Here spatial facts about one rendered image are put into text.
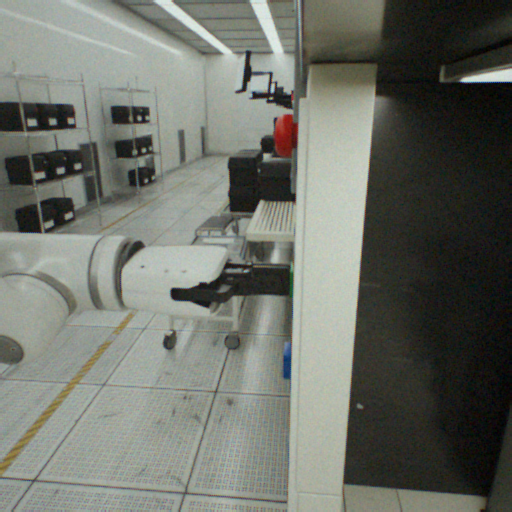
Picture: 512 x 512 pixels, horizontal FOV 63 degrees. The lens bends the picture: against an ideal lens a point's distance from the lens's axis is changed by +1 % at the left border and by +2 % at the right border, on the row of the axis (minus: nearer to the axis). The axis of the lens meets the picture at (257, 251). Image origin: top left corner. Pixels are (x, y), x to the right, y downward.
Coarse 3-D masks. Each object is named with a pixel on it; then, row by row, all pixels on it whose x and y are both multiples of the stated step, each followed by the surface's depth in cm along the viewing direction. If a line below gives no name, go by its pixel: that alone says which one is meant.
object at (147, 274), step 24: (120, 264) 43; (144, 264) 43; (168, 264) 43; (192, 264) 43; (216, 264) 44; (120, 288) 43; (144, 288) 42; (168, 288) 41; (168, 312) 42; (192, 312) 42; (216, 312) 42
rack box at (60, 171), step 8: (40, 152) 452; (48, 152) 448; (56, 152) 451; (48, 160) 434; (56, 160) 441; (64, 160) 455; (48, 168) 437; (56, 168) 443; (64, 168) 458; (48, 176) 440; (56, 176) 444; (64, 176) 460
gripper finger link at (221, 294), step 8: (176, 288) 42; (184, 288) 42; (192, 288) 41; (200, 288) 41; (208, 288) 41; (216, 288) 41; (224, 288) 41; (232, 288) 42; (184, 296) 42; (192, 296) 42; (200, 296) 41; (208, 296) 41; (216, 296) 41; (224, 296) 41
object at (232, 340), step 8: (192, 240) 312; (200, 240) 312; (240, 240) 311; (232, 248) 294; (240, 248) 293; (248, 248) 322; (232, 256) 278; (240, 256) 278; (248, 256) 324; (240, 296) 276; (240, 304) 265; (168, 320) 249; (232, 320) 248; (168, 336) 250; (232, 336) 250; (168, 344) 250; (232, 344) 251
